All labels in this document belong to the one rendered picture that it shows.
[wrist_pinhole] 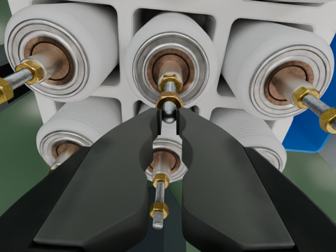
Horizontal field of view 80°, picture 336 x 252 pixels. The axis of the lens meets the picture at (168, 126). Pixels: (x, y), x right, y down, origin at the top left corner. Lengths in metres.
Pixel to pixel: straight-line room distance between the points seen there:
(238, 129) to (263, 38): 0.11
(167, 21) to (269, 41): 0.10
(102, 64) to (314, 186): 0.73
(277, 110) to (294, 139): 0.28
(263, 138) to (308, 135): 0.27
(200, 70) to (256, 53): 0.06
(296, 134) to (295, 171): 0.21
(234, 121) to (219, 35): 0.11
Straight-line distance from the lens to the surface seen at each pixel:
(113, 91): 0.30
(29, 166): 0.77
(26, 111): 0.63
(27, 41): 0.24
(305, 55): 0.23
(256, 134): 0.27
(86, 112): 0.28
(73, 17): 0.23
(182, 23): 0.20
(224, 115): 0.32
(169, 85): 0.16
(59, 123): 0.27
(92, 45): 0.22
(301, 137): 0.54
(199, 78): 0.21
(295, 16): 0.30
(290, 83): 0.22
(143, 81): 0.21
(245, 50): 0.24
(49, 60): 0.22
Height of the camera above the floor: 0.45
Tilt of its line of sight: 58 degrees down
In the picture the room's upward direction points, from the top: 177 degrees counter-clockwise
